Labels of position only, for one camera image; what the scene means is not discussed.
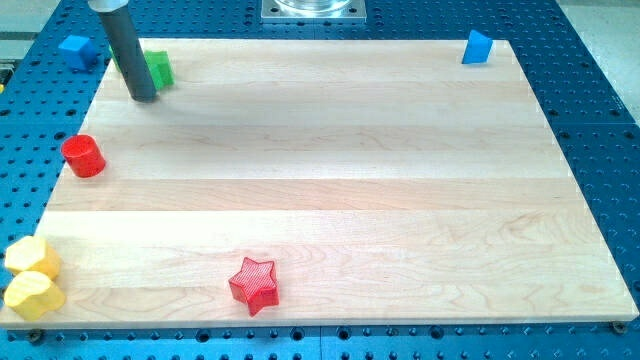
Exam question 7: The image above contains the wooden board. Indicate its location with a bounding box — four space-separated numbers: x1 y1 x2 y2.
36 39 638 329

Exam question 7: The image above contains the red star block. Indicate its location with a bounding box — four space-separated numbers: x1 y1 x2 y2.
228 257 280 317

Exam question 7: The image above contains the green block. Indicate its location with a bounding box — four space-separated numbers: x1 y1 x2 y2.
134 50 175 92

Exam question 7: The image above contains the blue triangular block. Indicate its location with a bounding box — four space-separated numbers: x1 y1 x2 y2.
461 29 494 65

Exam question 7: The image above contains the red cylinder block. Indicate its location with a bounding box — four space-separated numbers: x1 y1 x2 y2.
61 134 106 178

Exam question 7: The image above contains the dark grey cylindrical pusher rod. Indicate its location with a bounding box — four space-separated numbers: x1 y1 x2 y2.
98 4 156 103

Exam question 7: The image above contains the blue cube block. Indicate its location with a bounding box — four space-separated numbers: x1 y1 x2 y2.
58 35 98 71

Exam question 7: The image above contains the blue perforated table plate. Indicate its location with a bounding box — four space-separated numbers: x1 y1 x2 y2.
1 0 639 359

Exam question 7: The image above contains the yellow hexagon block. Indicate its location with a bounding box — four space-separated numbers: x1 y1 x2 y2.
4 236 62 280

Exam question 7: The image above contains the yellow heart block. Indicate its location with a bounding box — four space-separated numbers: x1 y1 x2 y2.
4 271 66 321

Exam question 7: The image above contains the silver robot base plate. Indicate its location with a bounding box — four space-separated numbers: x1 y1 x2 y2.
260 0 367 23

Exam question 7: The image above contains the silver rod mount collar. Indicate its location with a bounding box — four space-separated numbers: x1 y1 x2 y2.
88 0 129 13

